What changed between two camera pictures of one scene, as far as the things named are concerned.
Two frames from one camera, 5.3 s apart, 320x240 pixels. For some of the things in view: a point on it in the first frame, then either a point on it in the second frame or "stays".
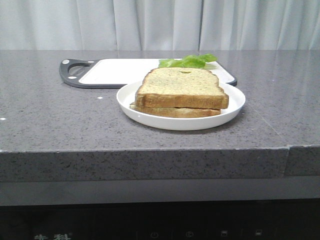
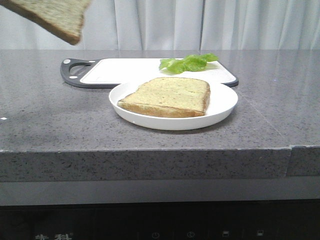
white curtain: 159,25 stays
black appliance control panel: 296,219 stays
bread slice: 181,87 → 63,18
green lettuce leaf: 190,61 stays
